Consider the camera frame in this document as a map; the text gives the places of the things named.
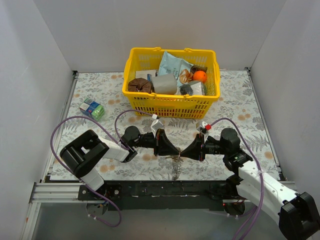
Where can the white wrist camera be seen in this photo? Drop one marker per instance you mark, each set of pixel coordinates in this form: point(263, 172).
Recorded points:
point(203, 128)
point(156, 125)

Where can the brown wrapped snack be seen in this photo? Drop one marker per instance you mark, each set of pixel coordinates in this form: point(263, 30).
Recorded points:
point(195, 68)

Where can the yellow plastic shopping basket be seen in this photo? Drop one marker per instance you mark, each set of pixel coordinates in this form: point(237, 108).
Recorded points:
point(172, 106)

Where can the light blue snack bag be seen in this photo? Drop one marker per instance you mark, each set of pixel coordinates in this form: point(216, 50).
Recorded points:
point(178, 67)

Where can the white box in basket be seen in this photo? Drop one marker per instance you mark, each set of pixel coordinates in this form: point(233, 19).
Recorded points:
point(146, 74)

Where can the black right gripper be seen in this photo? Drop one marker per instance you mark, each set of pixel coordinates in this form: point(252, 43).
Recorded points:
point(201, 147)

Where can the blue green carton pack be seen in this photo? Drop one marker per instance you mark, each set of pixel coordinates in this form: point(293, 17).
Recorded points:
point(92, 109)

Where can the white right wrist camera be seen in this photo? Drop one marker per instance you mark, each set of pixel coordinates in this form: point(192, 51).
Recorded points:
point(203, 128)

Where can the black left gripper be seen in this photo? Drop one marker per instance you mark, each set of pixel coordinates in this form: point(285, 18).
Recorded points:
point(157, 142)

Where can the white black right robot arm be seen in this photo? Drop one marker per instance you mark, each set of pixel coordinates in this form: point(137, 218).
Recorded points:
point(295, 213)

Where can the orange fruit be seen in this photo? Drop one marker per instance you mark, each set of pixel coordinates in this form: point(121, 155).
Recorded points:
point(200, 76)

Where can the clear bag with dark item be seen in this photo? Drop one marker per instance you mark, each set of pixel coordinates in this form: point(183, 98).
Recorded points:
point(193, 88)

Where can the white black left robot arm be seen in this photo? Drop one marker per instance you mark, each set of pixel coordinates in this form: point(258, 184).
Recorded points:
point(82, 154)

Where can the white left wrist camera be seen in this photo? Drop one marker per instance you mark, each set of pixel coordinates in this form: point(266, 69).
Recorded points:
point(156, 125)

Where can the large silver keyring with chain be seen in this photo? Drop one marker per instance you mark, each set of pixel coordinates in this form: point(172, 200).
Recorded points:
point(176, 165)

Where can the grey paper roll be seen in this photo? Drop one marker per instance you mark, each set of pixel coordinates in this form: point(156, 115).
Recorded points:
point(164, 84)

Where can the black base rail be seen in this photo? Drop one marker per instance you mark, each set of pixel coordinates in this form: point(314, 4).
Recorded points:
point(212, 195)

